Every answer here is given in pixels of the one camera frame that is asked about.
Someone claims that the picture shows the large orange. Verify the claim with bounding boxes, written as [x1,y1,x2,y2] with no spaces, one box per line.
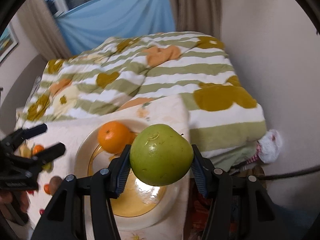
[97,121,137,154]

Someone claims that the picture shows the large green apple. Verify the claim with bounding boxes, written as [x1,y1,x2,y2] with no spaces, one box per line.
[130,124,194,186]

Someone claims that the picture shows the red yellow apple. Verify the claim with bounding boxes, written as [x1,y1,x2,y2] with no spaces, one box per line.
[19,144,33,159]

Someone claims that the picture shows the small green apple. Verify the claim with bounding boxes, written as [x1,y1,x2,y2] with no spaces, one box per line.
[42,162,53,173]

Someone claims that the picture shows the brown kiwi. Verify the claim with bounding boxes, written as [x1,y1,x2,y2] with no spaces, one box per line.
[49,176,63,196]

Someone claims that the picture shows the left hand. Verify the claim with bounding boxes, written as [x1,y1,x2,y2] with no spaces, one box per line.
[0,190,30,214]

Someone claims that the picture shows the small tangerine at centre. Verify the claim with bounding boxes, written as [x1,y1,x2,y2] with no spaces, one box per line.
[32,145,44,155]

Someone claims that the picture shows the small tangerine near kiwi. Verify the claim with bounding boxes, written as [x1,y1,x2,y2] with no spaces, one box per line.
[43,184,51,195]

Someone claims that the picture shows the grey bed headboard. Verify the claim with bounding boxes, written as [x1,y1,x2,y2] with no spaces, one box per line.
[1,55,47,135]

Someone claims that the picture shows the cream cartoon plate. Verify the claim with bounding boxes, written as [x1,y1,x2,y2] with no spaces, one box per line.
[74,127,189,234]

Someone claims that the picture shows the white plastic bag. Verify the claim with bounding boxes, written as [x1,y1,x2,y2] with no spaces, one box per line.
[246,129,283,164]

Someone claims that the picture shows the green striped floral blanket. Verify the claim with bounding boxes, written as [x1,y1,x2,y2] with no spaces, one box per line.
[16,31,267,170]

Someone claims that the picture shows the framed houses picture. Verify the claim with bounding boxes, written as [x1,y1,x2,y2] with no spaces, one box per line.
[0,22,18,63]

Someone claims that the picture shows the floral white tablecloth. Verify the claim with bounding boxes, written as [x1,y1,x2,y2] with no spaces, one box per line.
[21,96,189,239]

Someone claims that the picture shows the left beige curtain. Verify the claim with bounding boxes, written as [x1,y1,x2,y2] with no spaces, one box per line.
[17,0,72,61]

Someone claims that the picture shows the beige curtain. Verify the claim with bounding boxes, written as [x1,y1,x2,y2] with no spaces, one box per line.
[17,0,72,61]
[170,0,222,38]

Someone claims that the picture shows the blue cloth under window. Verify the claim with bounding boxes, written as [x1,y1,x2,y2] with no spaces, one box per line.
[56,0,176,55]

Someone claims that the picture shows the right beige curtain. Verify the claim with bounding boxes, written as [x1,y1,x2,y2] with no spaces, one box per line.
[170,0,222,38]

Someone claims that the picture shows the black cable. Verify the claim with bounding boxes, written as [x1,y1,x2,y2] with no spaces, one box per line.
[257,164,320,181]

